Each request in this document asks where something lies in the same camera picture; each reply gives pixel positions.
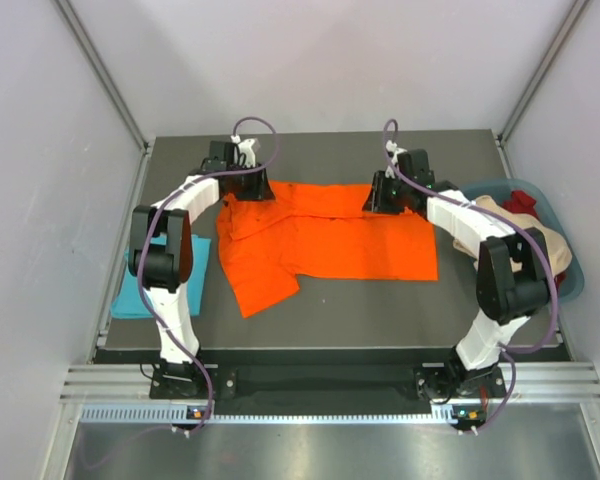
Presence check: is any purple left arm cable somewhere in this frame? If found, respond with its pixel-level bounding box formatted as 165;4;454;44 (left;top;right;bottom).
137;116;280;435

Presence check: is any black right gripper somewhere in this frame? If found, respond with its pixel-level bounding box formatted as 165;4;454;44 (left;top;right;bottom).
362;171;411;216

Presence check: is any blue plastic laundry basket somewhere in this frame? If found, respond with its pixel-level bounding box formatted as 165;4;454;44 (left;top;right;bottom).
458;177;585;305

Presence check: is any dark red t-shirt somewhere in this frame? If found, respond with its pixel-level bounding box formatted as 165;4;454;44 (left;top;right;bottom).
502;190;573;289

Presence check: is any beige t-shirt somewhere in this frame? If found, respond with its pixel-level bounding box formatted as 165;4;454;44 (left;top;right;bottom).
452;195;572;276

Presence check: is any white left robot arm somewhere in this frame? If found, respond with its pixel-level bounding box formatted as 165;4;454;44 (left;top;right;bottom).
127;135;274;399

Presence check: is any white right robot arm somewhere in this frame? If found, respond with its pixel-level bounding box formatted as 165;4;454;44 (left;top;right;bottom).
363;141;556;396

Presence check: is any orange t-shirt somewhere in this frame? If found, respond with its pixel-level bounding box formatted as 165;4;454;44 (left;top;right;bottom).
216;181;439;318

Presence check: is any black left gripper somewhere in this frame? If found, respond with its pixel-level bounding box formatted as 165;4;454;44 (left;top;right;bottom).
227;161;275;201

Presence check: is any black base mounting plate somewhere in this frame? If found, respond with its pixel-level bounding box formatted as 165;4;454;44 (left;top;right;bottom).
150;364;505;417

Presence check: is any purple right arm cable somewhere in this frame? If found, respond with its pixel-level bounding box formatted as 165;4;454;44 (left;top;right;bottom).
382;118;561;432

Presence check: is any grey slotted cable duct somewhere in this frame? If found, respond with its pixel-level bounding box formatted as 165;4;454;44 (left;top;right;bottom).
80;404;479;425

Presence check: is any folded light blue t-shirt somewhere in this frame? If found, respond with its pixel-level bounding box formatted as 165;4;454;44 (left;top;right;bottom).
110;235;211;320

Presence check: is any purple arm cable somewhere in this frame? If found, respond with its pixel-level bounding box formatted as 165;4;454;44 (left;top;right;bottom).
137;116;280;435
382;118;561;432

